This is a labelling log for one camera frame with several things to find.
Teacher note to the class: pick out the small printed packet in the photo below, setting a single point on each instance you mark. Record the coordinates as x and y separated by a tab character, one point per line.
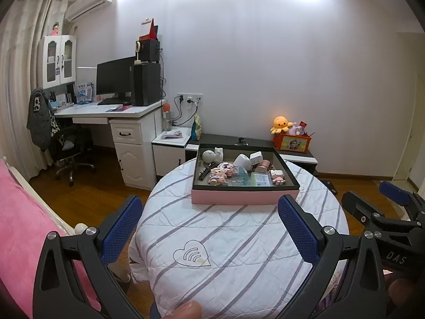
172	134

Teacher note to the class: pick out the small pink doll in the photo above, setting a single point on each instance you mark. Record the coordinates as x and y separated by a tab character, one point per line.
55	30

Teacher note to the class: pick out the dark patterned jacket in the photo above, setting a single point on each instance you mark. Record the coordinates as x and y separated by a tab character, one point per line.
40	119

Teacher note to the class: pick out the pink white block cat figure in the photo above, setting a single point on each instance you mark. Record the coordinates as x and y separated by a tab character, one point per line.
278	176

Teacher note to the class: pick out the printed card packet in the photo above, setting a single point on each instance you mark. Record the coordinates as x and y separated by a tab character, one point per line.
261	180

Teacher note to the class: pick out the purple hair accessory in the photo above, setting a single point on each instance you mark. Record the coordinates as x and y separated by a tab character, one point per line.
225	165

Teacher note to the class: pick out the orange printed storage box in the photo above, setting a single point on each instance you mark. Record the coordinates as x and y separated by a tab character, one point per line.
292	143

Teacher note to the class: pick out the rose gold metal cylinder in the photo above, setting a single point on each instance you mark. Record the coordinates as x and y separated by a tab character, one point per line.
265	166

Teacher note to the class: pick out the blue white box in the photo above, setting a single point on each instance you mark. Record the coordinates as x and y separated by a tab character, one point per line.
83	93

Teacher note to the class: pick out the person's right hand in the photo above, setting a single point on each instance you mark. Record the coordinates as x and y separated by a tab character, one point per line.
401	289

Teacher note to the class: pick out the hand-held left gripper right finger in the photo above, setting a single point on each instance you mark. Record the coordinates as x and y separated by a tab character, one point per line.
298	229

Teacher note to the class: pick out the black office chair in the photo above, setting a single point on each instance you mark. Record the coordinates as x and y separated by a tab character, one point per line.
69	139

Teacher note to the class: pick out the black computer monitor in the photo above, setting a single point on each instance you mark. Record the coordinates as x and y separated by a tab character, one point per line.
114	76

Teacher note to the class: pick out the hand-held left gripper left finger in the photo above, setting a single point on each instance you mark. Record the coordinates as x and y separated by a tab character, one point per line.
123	229

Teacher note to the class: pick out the white desk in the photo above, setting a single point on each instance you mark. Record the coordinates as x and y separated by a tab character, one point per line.
132	139

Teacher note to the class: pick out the person's foot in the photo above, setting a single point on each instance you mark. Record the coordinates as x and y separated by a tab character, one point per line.
119	272

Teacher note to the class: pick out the pink box with black inside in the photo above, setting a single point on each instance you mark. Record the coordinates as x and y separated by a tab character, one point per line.
232	197

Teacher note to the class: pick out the small white charger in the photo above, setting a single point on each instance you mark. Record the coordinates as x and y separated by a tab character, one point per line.
256	158

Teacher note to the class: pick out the small black speaker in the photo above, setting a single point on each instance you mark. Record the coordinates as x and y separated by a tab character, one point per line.
149	51

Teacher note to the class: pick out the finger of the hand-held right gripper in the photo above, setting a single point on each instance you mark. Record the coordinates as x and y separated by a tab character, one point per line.
362	209
396	194

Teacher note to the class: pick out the pink doll figurine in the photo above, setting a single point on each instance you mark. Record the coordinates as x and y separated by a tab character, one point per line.
219	175

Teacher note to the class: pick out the orange capped bottle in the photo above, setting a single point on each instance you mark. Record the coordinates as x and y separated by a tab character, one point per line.
166	116

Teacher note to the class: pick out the beige curtain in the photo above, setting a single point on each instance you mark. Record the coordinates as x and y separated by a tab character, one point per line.
16	73

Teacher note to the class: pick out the white bed frame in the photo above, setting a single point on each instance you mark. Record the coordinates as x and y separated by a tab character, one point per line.
49	211

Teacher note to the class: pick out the large black speaker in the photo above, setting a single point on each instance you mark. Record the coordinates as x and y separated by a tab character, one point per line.
146	83

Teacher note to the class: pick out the white door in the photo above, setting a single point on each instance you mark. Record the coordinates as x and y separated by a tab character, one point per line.
411	106

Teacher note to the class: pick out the clear container with teal lid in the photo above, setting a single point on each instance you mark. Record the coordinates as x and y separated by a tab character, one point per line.
240	176

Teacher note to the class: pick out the white low cabinet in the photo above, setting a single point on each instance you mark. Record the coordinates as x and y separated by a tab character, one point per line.
167	156

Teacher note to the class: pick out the red box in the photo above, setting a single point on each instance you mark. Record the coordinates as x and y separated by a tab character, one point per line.
151	35

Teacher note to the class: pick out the round table with striped cloth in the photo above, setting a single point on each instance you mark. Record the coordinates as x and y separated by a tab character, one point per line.
232	239

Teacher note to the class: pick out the blue yellow snack bag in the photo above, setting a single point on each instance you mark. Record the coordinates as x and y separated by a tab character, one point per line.
196	128

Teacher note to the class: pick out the black keyboard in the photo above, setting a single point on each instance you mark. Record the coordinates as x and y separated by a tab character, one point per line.
113	101

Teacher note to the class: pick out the white air conditioner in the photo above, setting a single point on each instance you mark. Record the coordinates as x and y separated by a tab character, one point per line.
89	5

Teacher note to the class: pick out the pink notebook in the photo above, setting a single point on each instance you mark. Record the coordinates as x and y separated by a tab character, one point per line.
119	108

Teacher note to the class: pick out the white wall socket strip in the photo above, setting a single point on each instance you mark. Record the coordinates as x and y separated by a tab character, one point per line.
189	98

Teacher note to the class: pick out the person's knee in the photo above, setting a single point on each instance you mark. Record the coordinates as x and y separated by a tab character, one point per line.
187	309

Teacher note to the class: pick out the white plug adapter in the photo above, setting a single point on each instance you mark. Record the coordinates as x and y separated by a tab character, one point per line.
241	162

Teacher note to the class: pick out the pink plush toy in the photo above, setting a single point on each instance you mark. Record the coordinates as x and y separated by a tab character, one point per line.
294	130

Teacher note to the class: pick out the pink fleece blanket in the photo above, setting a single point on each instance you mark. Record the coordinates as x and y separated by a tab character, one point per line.
26	222

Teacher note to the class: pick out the orange octopus plush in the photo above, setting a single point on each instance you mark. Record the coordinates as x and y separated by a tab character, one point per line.
281	124

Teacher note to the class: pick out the white rabbit figurine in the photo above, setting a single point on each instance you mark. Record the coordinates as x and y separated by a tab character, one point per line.
212	155

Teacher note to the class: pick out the white glass-door cabinet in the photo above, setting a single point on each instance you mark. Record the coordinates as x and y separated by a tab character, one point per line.
56	61

